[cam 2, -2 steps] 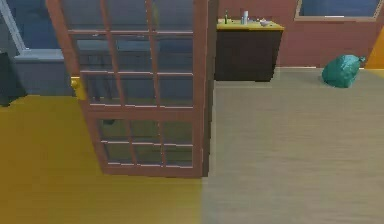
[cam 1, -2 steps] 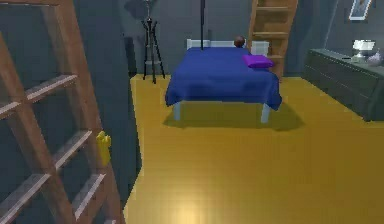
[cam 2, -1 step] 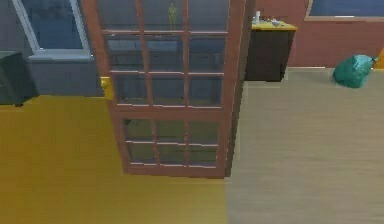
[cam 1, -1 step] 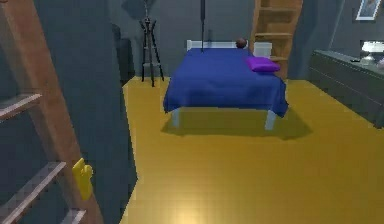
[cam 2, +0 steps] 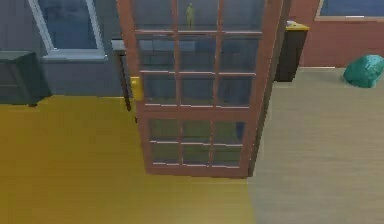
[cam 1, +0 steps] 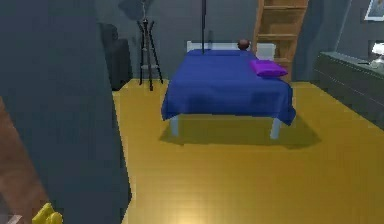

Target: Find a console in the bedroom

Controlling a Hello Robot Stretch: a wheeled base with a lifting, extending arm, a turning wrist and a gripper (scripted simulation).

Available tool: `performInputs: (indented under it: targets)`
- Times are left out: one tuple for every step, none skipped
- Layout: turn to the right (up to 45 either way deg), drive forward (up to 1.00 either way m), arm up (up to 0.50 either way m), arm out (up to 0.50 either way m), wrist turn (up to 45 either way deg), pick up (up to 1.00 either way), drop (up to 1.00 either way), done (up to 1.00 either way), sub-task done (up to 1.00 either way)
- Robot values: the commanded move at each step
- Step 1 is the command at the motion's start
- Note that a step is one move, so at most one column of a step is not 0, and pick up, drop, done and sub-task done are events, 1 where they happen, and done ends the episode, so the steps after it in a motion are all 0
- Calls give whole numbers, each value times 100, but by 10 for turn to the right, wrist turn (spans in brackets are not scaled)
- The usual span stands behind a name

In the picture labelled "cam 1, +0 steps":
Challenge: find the purple pillow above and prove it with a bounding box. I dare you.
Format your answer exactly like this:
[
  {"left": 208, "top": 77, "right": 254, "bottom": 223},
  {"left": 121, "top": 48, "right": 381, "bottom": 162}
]
[{"left": 249, "top": 59, "right": 289, "bottom": 79}]

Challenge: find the dark grey console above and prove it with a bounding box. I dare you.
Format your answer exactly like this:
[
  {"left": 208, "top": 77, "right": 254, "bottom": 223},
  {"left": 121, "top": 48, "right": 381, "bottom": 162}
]
[{"left": 311, "top": 51, "right": 384, "bottom": 130}]

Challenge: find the black tripod stand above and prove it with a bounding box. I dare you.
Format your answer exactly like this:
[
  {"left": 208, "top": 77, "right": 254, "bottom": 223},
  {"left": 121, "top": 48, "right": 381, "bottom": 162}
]
[{"left": 136, "top": 0, "right": 164, "bottom": 92}]

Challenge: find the wooden ladder shelf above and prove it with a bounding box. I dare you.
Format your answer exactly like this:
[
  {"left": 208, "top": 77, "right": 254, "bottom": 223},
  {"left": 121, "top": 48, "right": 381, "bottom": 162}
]
[{"left": 252, "top": 0, "right": 310, "bottom": 83}]

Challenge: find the black speaker box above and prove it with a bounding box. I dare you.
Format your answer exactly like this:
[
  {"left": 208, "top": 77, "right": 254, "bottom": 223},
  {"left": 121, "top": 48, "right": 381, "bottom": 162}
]
[{"left": 99, "top": 22, "right": 133, "bottom": 92}]

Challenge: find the brown ball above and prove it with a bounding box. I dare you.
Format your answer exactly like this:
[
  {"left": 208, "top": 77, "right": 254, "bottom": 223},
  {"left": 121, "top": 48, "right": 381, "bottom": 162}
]
[{"left": 237, "top": 38, "right": 251, "bottom": 52}]

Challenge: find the black pole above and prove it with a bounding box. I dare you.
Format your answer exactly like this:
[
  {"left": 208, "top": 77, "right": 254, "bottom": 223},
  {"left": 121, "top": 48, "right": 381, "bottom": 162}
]
[{"left": 200, "top": 0, "right": 207, "bottom": 54}]

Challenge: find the yellow object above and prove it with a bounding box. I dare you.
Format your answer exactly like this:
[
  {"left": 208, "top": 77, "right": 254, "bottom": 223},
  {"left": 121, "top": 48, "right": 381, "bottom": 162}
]
[{"left": 31, "top": 202, "right": 64, "bottom": 224}]

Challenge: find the blue bed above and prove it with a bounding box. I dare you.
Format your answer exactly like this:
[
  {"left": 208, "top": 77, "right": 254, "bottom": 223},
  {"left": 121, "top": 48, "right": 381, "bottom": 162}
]
[{"left": 161, "top": 40, "right": 297, "bottom": 140}]

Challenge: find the framed wall picture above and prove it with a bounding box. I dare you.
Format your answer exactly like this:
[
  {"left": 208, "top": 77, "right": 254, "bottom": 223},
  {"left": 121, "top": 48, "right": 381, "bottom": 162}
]
[{"left": 364, "top": 0, "right": 384, "bottom": 22}]

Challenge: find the white table lamp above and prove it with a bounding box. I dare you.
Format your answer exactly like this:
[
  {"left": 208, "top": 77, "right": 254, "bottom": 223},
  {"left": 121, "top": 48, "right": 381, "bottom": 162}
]
[{"left": 369, "top": 41, "right": 384, "bottom": 69}]

